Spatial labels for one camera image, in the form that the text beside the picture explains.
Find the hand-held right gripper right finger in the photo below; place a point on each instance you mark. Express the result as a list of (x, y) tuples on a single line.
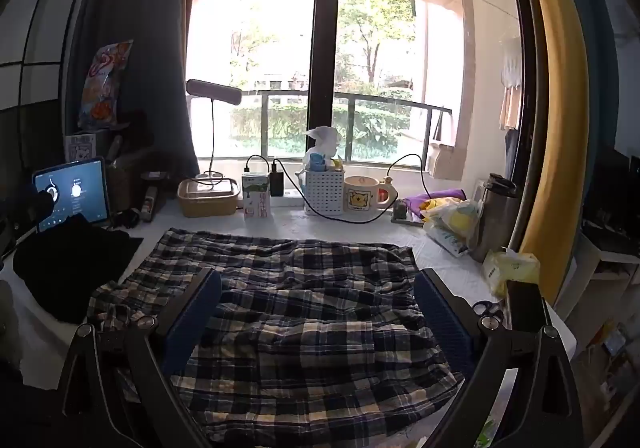
[(442, 320)]

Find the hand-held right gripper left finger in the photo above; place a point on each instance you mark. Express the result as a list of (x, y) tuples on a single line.
[(194, 320)]

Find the plaid pants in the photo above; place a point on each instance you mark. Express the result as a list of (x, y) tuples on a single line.
[(320, 308)]

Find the scissors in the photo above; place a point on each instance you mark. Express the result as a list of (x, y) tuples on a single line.
[(487, 310)]

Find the yellow wipes pack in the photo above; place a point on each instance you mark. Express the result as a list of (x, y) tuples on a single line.
[(510, 270)]

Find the black box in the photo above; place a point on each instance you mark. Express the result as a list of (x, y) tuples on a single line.
[(525, 300)]

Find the white and yellow plastic bag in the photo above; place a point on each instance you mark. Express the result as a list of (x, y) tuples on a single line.
[(457, 223)]

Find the steel thermos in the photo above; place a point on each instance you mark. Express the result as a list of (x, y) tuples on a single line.
[(492, 220)]

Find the tan lidded box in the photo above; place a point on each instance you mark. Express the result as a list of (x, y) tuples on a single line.
[(207, 203)]

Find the purple cloth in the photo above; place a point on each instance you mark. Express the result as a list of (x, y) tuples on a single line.
[(417, 202)]

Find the black cloth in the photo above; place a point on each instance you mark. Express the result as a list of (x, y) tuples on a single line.
[(75, 268)]

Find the milk carton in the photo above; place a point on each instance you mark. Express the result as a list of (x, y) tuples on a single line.
[(256, 200)]

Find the bear print mug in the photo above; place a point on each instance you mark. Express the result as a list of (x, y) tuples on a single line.
[(362, 198)]

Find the cardboard box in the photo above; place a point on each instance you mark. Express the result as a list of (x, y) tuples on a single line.
[(445, 161)]

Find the black power adapter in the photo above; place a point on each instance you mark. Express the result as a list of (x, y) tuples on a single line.
[(276, 183)]

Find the tablet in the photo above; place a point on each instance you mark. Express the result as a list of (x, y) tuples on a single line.
[(87, 193)]

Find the white perforated basket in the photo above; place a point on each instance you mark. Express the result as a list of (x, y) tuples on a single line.
[(324, 193)]

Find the dark round object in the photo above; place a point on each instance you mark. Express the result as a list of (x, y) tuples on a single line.
[(27, 208)]

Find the white printed box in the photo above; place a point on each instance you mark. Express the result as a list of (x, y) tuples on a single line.
[(80, 147)]

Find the desk lamp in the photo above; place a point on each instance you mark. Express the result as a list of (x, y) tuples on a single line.
[(212, 91)]

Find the balcony railing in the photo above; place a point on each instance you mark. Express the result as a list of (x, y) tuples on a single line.
[(350, 98)]

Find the hanging clothes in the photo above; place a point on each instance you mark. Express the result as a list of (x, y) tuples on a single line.
[(511, 88)]

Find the colourful snack bag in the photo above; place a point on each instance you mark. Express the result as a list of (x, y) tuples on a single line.
[(102, 88)]

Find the yellow curtain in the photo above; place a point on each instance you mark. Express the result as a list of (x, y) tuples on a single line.
[(560, 78)]

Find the dark blue curtain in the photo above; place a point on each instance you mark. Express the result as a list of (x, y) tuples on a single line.
[(145, 28)]

